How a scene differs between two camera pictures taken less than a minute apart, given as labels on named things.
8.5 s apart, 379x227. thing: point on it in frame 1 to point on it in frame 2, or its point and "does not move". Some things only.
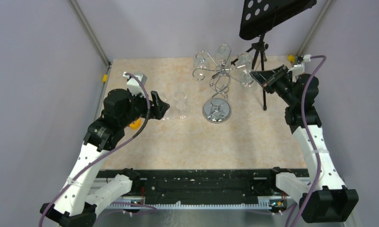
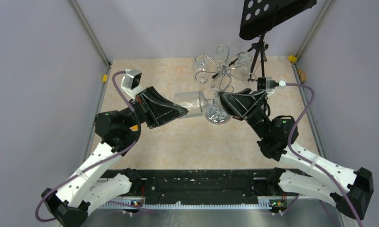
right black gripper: [272, 76] to [247, 99]
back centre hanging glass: [222, 55] does not move
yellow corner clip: [291, 58] does not move
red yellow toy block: [136, 125] does not move
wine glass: [246, 78] to [197, 104]
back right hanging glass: [245, 60] does not move
